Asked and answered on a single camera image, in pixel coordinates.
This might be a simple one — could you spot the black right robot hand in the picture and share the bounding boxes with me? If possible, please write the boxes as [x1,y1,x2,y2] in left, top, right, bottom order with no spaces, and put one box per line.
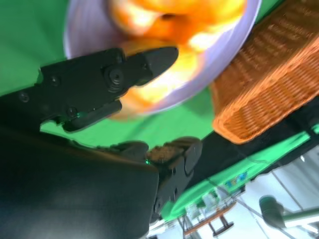
[0,46,203,239]

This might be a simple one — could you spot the oval orange bread roll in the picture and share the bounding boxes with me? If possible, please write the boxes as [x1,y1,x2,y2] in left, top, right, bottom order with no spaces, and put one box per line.
[109,37,201,121]

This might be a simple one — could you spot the round ring-shaped orange bread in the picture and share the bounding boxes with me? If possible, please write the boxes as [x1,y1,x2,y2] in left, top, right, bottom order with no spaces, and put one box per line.
[108,0,247,53]

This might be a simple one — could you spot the grey cobot arm blue joints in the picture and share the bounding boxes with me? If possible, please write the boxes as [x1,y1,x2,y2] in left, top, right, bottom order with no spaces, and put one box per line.
[258,195,319,230]

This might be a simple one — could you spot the lavender round plate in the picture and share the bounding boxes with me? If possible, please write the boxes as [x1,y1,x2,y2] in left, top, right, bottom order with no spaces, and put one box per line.
[63,0,262,115]

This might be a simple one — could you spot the orange wicker basket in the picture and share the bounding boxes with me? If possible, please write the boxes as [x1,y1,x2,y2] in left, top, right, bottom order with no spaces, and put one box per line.
[210,0,319,145]

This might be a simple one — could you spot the green background cloth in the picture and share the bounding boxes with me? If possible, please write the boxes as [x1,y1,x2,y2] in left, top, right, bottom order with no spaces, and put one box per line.
[159,129,319,222]

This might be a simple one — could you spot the small wooden round table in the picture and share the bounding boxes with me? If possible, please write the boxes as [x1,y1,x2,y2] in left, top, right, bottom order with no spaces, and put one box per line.
[183,200,237,236]

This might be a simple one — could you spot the black backdrop curtain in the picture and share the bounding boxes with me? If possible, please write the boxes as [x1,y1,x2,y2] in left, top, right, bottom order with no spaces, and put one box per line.
[194,97,319,185]

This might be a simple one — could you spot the blue toy figure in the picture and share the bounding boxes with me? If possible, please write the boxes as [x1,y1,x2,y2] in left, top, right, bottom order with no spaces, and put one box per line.
[225,174,247,189]

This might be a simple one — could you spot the green tablecloth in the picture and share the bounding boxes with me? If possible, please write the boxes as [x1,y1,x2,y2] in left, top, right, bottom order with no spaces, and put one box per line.
[0,0,286,147]

